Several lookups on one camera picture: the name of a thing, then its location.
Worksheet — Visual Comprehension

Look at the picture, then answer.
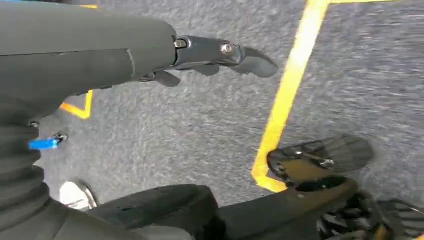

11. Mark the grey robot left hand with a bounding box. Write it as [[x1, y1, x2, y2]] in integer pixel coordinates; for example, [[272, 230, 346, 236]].
[[0, 0, 279, 240]]

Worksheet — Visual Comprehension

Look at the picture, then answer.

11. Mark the blue metal shelving rack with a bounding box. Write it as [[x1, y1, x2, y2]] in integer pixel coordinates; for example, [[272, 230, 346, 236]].
[[29, 134, 69, 151]]

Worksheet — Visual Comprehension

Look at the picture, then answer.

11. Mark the ribbed grey left arm sleeve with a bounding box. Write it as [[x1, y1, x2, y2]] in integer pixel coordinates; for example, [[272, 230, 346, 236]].
[[0, 124, 51, 240]]

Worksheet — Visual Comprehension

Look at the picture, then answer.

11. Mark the black robot right leg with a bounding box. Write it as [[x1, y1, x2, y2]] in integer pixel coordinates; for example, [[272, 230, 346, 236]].
[[316, 193, 424, 240]]

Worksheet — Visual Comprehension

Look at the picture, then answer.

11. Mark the chrome stanchion post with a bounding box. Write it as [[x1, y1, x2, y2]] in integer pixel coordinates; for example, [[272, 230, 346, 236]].
[[58, 181, 99, 212]]

